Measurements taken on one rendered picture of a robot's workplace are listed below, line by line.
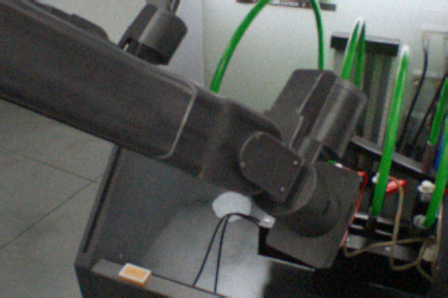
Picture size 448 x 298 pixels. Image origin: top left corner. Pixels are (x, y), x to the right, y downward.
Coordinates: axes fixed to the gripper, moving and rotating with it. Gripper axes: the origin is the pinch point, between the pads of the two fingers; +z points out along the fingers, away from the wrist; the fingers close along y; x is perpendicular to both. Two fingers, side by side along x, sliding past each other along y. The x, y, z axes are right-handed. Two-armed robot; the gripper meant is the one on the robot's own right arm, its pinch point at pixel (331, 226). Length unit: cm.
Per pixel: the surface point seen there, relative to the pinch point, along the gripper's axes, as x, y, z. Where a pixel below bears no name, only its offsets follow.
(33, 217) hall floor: 185, -48, 124
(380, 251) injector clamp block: -1.0, 2.6, 35.2
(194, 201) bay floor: 50, -3, 51
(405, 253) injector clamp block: -5.1, 4.2, 36.7
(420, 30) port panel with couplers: 7, 48, 33
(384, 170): -1.0, 11.2, 10.4
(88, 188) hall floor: 183, -21, 150
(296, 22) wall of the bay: 33, 42, 29
